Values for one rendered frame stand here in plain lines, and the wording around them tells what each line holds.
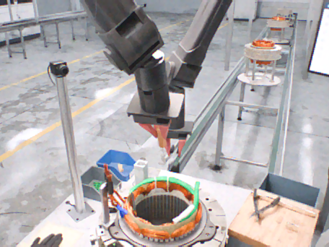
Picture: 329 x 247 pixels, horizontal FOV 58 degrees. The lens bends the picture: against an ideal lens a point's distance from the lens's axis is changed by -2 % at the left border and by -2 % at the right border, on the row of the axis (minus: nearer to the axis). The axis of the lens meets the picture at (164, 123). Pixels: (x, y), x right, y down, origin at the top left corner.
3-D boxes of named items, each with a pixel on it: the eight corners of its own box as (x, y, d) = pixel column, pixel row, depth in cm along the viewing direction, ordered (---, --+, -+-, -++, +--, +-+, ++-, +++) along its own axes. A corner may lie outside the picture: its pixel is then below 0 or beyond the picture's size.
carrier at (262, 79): (245, 71, 305) (248, 40, 292) (285, 77, 286) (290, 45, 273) (231, 81, 275) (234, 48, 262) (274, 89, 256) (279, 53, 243)
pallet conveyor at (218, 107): (273, 38, 927) (276, 11, 893) (294, 40, 906) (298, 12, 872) (157, 266, 191) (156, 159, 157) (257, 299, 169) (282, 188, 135)
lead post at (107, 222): (102, 227, 73) (97, 188, 68) (110, 221, 75) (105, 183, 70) (107, 230, 72) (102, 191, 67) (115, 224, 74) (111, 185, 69)
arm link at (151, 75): (143, 67, 48) (170, 52, 50) (120, 50, 52) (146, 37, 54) (148, 100, 53) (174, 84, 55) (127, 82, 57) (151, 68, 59)
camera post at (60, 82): (86, 211, 123) (66, 75, 98) (79, 215, 121) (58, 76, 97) (82, 208, 125) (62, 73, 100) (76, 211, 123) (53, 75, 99)
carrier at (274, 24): (257, 39, 467) (259, 19, 454) (276, 37, 481) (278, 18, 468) (274, 44, 435) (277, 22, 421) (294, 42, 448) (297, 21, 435)
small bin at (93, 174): (123, 186, 138) (122, 172, 135) (107, 205, 127) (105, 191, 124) (93, 178, 144) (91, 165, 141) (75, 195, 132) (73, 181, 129)
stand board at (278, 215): (252, 193, 93) (253, 187, 92) (317, 217, 83) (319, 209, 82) (226, 235, 78) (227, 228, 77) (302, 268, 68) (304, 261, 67)
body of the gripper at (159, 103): (137, 97, 64) (130, 68, 59) (185, 100, 61) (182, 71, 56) (127, 118, 60) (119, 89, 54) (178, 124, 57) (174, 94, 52)
